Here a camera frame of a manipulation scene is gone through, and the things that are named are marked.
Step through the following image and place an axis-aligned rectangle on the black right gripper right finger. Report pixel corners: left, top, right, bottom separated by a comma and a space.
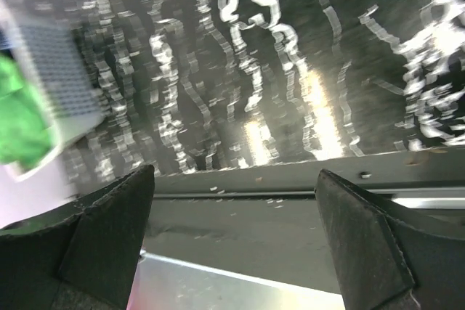
315, 169, 464, 309

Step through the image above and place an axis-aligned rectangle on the white perforated plastic basket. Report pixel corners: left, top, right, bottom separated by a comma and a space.
1, 0, 104, 181

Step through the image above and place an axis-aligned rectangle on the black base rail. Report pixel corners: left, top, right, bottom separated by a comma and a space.
154, 147, 464, 210

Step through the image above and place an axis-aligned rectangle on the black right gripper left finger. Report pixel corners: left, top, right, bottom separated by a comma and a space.
1, 165, 155, 310

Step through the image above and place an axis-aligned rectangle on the green cloth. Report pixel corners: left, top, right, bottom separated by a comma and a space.
1, 54, 53, 171

